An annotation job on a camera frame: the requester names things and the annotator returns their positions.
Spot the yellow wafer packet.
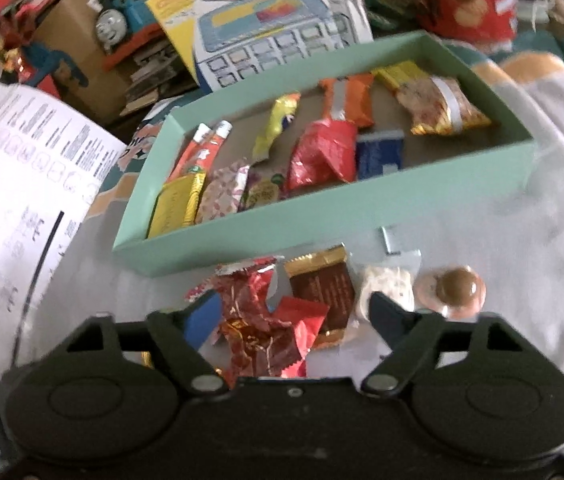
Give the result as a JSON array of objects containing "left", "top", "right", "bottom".
[{"left": 147, "top": 172, "right": 206, "bottom": 240}]

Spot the orange silver bar packet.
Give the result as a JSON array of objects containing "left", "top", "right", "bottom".
[
  {"left": 344, "top": 74, "right": 375, "bottom": 128},
  {"left": 322, "top": 79, "right": 349, "bottom": 122}
]

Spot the brown cardboard box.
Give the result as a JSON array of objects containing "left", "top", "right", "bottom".
[{"left": 34, "top": 0, "right": 130, "bottom": 126}]

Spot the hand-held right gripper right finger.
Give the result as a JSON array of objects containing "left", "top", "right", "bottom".
[{"left": 362, "top": 291, "right": 530, "bottom": 395}]

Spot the stack of wooden toy pieces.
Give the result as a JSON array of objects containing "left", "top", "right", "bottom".
[{"left": 119, "top": 47, "right": 198, "bottom": 116}]

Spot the yellow green snack packet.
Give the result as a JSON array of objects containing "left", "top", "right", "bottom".
[{"left": 252, "top": 92, "right": 302, "bottom": 166}]

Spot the yellow blue toy tablet box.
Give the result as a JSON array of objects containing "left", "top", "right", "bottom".
[{"left": 144, "top": 0, "right": 375, "bottom": 95}]

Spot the blue plastic toy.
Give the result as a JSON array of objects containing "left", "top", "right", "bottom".
[{"left": 17, "top": 42, "right": 90, "bottom": 101}]

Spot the pink patterned snack packet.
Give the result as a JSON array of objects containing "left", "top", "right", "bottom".
[{"left": 194, "top": 157, "right": 252, "bottom": 225}]

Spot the green cardboard box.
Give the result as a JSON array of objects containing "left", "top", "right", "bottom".
[{"left": 112, "top": 30, "right": 538, "bottom": 278}]

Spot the white nougat packet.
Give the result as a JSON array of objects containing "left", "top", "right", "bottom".
[{"left": 357, "top": 250, "right": 423, "bottom": 321}]

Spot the yellow striped cracker packet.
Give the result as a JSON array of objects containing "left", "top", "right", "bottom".
[{"left": 374, "top": 60, "right": 430, "bottom": 92}]

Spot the blue white small packet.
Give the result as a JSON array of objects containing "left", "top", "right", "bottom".
[{"left": 356, "top": 129, "right": 406, "bottom": 181}]

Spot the yellow floral snack packet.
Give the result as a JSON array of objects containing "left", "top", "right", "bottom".
[{"left": 241, "top": 172, "right": 288, "bottom": 211}]

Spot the brown gold chocolate packet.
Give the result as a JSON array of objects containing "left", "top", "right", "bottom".
[{"left": 284, "top": 244, "right": 358, "bottom": 348}]

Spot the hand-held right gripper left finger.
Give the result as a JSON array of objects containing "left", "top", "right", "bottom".
[{"left": 64, "top": 290, "right": 230, "bottom": 393}]

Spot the red patterned candy wrapper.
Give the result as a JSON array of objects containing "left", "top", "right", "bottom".
[{"left": 184, "top": 257, "right": 308, "bottom": 378}]

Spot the orange white sausage packet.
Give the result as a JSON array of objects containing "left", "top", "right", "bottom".
[
  {"left": 166, "top": 124, "right": 213, "bottom": 182},
  {"left": 182, "top": 120, "right": 234, "bottom": 177}
]

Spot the brown pastry clear packet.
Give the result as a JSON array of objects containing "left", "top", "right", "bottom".
[{"left": 394, "top": 76, "right": 492, "bottom": 136}]

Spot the blue toy train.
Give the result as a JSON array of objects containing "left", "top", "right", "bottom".
[{"left": 93, "top": 0, "right": 163, "bottom": 56}]

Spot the large red snack packet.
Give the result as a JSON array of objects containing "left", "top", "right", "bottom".
[{"left": 286, "top": 119, "right": 359, "bottom": 192}]

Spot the small plain red packet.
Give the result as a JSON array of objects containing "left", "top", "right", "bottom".
[{"left": 272, "top": 296, "right": 330, "bottom": 353}]

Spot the white printed instruction sheet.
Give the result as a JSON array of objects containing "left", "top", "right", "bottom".
[{"left": 0, "top": 77, "right": 128, "bottom": 381}]

